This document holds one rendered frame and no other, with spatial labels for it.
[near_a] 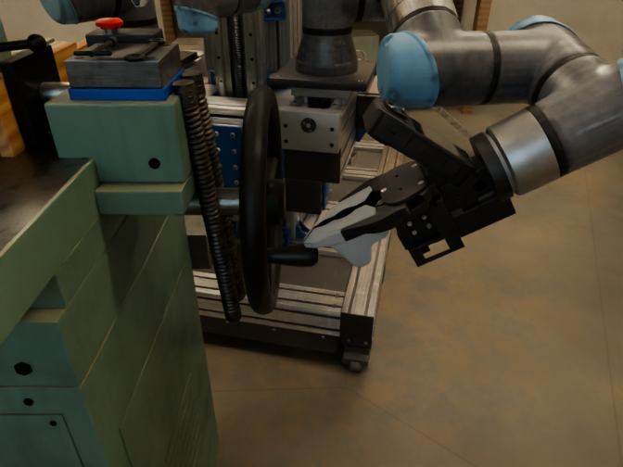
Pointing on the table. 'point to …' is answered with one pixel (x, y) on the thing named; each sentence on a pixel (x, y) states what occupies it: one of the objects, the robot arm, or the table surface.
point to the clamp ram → (32, 90)
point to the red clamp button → (108, 23)
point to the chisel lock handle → (26, 44)
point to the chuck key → (99, 48)
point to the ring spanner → (144, 50)
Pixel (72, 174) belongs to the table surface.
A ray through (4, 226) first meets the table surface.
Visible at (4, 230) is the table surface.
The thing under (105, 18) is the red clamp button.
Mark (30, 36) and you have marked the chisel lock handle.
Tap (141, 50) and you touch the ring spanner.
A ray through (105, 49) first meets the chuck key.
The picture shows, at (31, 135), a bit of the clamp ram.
